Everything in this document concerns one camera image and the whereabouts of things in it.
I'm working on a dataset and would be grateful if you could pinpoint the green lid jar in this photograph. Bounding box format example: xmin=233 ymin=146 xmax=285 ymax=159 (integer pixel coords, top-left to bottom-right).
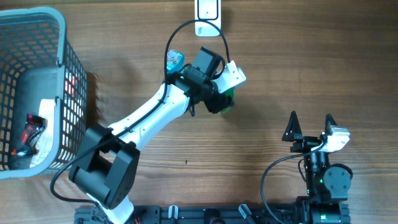
xmin=219 ymin=88 xmax=234 ymax=114

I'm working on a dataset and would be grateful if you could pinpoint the white barcode scanner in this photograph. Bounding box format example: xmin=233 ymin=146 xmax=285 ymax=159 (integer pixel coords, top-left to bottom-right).
xmin=194 ymin=0 xmax=221 ymax=37

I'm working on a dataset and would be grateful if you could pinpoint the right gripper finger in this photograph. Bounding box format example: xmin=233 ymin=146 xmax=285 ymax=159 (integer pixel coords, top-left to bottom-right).
xmin=282 ymin=111 xmax=303 ymax=142
xmin=321 ymin=113 xmax=336 ymax=136

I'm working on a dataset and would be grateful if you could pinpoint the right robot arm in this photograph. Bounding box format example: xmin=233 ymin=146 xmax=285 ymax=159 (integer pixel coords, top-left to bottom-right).
xmin=282 ymin=111 xmax=353 ymax=224

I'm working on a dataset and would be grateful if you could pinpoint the red tissue pack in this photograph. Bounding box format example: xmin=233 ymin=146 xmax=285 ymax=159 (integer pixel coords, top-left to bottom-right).
xmin=65 ymin=73 xmax=77 ymax=96

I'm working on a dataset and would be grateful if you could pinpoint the grey plastic shopping basket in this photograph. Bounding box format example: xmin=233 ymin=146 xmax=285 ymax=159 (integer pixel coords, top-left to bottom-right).
xmin=1 ymin=7 xmax=88 ymax=179

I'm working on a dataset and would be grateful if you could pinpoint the beige plastic pouch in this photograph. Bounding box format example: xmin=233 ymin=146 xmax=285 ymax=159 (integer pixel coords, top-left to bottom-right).
xmin=30 ymin=99 xmax=55 ymax=168

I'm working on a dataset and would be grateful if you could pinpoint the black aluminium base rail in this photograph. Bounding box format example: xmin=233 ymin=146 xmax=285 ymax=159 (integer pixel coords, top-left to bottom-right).
xmin=73 ymin=203 xmax=352 ymax=224

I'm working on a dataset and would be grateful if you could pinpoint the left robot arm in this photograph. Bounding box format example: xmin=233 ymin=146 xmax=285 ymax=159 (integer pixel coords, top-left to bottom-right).
xmin=68 ymin=47 xmax=246 ymax=223

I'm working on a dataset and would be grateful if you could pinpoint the black red packaged item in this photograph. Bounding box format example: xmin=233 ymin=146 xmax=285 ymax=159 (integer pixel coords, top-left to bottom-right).
xmin=11 ymin=114 xmax=46 ymax=158

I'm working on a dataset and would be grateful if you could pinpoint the blue mouthwash bottle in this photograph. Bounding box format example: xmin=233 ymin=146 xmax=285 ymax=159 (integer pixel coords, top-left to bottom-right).
xmin=167 ymin=50 xmax=185 ymax=74

